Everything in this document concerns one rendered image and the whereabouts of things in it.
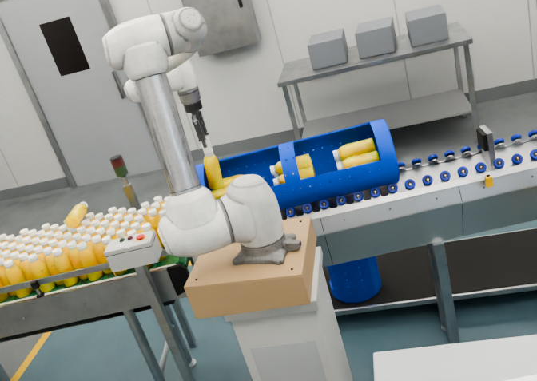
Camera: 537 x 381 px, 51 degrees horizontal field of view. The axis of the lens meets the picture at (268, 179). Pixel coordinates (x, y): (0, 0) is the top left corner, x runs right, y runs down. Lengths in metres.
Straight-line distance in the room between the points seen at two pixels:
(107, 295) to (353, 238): 1.12
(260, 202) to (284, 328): 0.44
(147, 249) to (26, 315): 0.75
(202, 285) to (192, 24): 0.81
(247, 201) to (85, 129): 4.84
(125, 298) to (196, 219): 0.96
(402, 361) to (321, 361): 1.10
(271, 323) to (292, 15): 4.07
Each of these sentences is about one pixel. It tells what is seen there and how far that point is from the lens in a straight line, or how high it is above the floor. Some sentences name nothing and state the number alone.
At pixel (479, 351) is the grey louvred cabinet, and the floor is 1.45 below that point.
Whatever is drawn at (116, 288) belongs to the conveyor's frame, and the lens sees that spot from 2.60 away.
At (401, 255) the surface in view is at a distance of 3.46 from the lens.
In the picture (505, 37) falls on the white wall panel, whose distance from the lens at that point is 5.80.
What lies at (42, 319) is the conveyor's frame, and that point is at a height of 0.79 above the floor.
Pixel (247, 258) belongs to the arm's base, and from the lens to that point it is 1.87.
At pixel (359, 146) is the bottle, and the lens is 2.43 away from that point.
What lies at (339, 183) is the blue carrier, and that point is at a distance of 2.36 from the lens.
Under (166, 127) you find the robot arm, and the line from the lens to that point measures 1.75.
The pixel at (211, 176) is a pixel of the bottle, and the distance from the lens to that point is 2.46.
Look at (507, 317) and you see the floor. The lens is 3.20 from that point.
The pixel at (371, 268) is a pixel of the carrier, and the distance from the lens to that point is 3.10.
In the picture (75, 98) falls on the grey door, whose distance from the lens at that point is 6.40.
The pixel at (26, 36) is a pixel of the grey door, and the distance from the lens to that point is 6.44.
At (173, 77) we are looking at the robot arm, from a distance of 2.31.
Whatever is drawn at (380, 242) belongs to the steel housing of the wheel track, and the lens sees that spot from 2.58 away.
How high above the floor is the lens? 2.08
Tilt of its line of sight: 23 degrees down
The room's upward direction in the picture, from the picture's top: 17 degrees counter-clockwise
